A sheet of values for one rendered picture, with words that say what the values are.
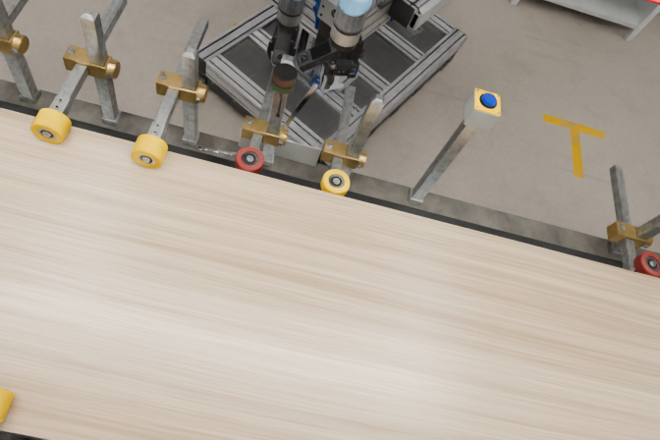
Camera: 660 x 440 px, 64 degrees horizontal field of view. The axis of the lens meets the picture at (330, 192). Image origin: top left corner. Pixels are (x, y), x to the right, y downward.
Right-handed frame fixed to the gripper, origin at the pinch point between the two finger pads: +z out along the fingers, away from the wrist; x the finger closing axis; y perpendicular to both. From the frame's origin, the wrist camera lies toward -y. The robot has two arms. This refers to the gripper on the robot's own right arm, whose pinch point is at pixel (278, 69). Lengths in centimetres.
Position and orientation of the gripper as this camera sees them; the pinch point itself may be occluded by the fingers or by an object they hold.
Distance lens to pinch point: 180.1
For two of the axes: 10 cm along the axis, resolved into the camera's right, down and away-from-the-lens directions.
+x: -9.6, -2.5, -1.1
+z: -2.2, 4.8, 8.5
